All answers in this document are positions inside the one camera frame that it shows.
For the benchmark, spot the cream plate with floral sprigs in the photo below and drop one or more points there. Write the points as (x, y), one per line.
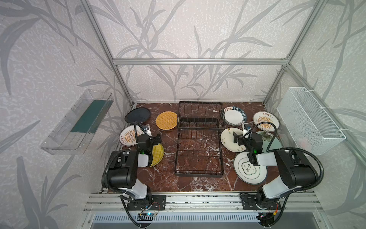
(227, 139)

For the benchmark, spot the mint green flower plate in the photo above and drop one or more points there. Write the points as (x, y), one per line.
(267, 137)

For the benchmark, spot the black wire dish rack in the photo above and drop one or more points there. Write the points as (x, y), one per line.
(199, 149)

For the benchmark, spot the orange woven round plate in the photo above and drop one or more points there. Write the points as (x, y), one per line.
(167, 120)

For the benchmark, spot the clear plastic wall bin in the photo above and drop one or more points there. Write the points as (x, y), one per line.
(76, 130)

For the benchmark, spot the white plate orange sunburst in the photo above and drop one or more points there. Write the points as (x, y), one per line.
(128, 137)
(263, 116)

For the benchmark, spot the white plate green text rim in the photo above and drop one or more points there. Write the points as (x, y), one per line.
(234, 116)

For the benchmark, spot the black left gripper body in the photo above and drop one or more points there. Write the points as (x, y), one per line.
(154, 140)

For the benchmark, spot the aluminium frame rail base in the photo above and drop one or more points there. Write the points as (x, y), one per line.
(194, 202)

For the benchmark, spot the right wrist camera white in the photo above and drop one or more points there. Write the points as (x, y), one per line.
(246, 128)

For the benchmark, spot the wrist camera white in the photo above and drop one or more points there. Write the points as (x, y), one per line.
(246, 128)
(146, 129)

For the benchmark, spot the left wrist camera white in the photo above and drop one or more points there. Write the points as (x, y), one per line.
(146, 129)

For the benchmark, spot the black round plate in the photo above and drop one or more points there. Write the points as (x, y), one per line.
(138, 115)

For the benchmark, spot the white plate green clover emblem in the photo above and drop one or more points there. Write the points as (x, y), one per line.
(247, 172)

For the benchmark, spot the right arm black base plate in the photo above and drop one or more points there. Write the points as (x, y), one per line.
(258, 202)

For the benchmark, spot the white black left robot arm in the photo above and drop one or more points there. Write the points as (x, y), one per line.
(120, 173)

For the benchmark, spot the yellow woven round plate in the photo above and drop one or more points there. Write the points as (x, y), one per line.
(158, 153)

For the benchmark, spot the white wire mesh basket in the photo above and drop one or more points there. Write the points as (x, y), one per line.
(308, 123)

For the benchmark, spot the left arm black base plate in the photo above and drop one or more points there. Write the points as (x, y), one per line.
(154, 202)

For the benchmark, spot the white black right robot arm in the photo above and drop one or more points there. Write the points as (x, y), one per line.
(299, 170)

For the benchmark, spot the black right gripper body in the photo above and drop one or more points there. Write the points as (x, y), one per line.
(240, 139)

